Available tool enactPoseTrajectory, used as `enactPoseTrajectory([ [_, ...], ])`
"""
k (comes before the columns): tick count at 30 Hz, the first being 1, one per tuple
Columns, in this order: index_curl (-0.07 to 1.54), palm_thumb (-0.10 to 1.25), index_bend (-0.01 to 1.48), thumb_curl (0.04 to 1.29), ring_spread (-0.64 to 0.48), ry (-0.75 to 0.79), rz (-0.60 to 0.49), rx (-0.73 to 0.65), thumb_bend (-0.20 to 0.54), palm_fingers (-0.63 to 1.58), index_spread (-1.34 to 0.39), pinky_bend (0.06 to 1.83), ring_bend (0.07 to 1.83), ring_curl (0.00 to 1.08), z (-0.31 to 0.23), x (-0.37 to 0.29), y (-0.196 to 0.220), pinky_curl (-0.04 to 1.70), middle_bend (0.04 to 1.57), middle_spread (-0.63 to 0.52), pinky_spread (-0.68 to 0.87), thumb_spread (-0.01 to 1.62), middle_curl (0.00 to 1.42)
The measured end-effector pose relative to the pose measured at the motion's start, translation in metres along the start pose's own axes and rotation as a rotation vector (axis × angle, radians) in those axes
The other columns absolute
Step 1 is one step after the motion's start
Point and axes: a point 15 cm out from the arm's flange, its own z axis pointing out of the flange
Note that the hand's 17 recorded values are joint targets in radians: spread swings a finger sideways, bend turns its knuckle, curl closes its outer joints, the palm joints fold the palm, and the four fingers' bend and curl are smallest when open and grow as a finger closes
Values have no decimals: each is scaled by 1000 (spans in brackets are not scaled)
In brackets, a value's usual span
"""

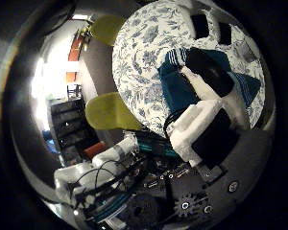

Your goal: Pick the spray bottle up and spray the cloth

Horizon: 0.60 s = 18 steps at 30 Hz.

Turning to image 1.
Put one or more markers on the yellow-green chair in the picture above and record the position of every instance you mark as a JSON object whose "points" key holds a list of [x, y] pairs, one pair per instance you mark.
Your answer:
{"points": [[108, 111], [107, 28]]}

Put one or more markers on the black shelf unit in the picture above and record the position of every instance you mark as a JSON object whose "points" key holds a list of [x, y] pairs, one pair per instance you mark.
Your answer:
{"points": [[70, 118]]}

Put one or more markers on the orange box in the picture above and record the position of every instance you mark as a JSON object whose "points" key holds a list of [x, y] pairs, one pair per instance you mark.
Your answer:
{"points": [[94, 150]]}

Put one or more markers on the blue container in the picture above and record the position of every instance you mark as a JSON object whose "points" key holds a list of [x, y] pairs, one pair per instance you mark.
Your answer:
{"points": [[51, 143]]}

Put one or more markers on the large orange wall panel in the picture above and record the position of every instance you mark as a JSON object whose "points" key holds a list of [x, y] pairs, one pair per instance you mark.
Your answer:
{"points": [[75, 51]]}

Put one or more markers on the blue white-striped cloth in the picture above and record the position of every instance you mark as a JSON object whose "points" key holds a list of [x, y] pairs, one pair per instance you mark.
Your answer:
{"points": [[176, 89]]}

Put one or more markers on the small orange wall panel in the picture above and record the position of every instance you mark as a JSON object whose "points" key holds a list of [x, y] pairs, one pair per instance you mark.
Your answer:
{"points": [[71, 77]]}

